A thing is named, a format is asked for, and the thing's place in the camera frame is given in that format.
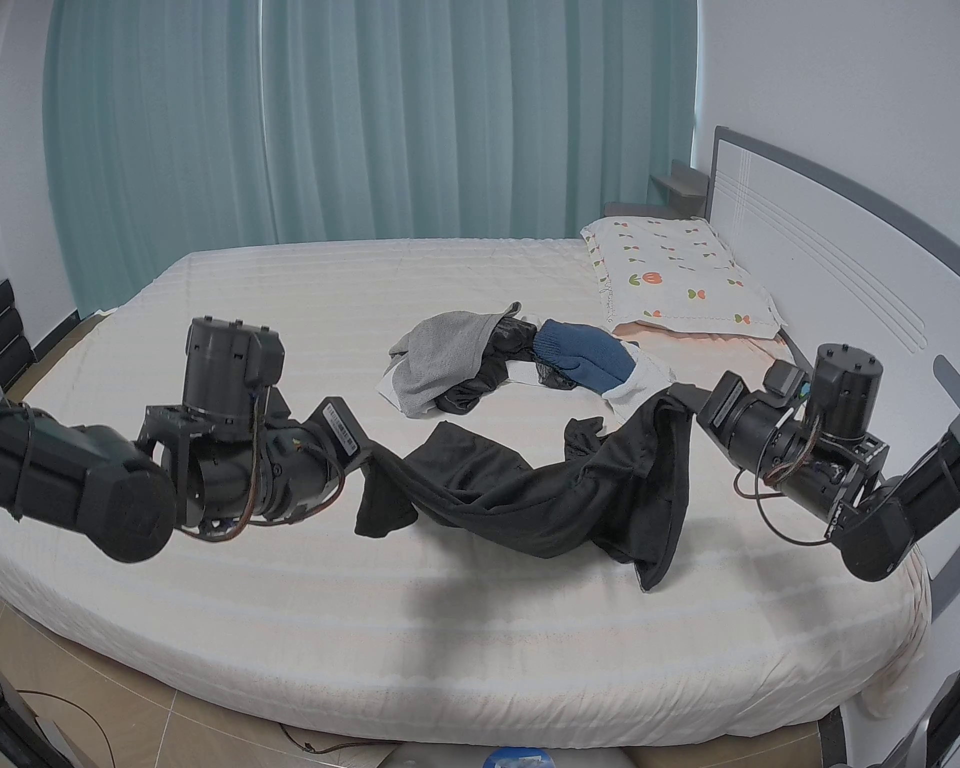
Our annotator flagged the pile of clothes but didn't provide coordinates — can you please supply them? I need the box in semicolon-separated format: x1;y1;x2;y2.
375;301;672;421

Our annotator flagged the blue-green curtain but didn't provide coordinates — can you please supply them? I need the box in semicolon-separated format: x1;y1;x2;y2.
43;0;282;320
258;0;700;243

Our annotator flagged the bed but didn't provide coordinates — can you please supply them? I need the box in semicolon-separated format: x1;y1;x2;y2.
0;126;960;751

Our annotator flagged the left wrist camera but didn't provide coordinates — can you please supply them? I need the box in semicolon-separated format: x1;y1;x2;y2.
261;384;296;435

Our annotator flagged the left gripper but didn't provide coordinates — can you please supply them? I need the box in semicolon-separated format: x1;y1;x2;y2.
255;398;374;522

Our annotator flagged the black cable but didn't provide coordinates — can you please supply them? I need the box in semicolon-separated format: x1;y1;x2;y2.
752;487;835;547
277;721;402;757

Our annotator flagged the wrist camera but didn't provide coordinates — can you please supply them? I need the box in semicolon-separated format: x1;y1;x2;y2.
763;360;811;405
261;384;296;435

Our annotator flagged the black T-shirt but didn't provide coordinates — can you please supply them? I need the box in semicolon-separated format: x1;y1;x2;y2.
354;386;702;594

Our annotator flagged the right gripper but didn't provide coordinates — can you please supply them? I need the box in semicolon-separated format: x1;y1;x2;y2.
697;372;815;483

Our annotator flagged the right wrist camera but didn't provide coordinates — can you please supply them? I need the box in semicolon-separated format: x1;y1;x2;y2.
763;360;811;405

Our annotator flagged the grey bedside table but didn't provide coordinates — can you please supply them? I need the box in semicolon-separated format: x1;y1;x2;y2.
603;159;714;222

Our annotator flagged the white printed pillow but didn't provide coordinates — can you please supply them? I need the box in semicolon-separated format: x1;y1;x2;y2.
581;216;785;339

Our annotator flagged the black chest of drawers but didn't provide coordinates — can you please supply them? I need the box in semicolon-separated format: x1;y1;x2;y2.
0;279;36;391

